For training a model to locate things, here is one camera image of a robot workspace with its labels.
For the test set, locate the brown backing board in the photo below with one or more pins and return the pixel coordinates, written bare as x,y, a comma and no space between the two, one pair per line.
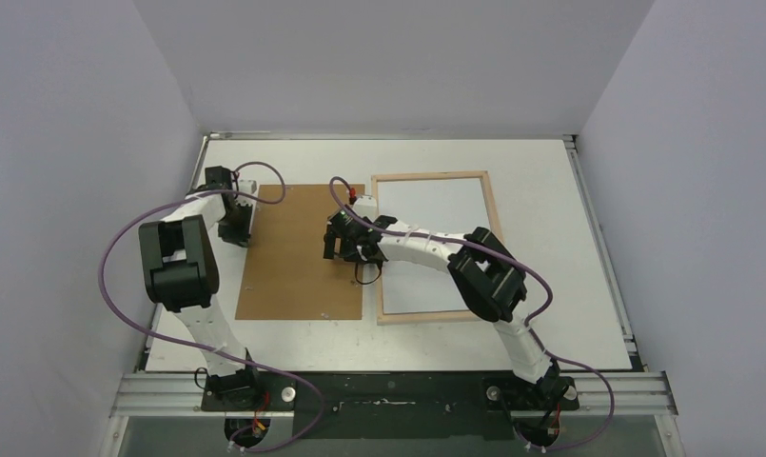
285,275

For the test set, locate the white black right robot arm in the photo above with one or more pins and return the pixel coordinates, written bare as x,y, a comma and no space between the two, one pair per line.
482,269

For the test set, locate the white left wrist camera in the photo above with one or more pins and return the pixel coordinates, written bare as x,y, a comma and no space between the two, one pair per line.
246,186

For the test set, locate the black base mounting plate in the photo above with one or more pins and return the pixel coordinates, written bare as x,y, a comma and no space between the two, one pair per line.
392,405

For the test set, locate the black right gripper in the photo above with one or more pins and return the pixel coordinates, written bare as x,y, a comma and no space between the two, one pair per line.
332,240

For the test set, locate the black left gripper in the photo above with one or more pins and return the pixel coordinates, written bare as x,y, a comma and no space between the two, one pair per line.
242,237

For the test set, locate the light wooden picture frame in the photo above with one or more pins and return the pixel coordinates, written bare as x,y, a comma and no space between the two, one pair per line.
402,242

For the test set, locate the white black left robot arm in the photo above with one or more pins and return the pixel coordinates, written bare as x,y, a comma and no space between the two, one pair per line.
181,274

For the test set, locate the aluminium front rail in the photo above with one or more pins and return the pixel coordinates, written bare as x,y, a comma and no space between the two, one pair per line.
155,394

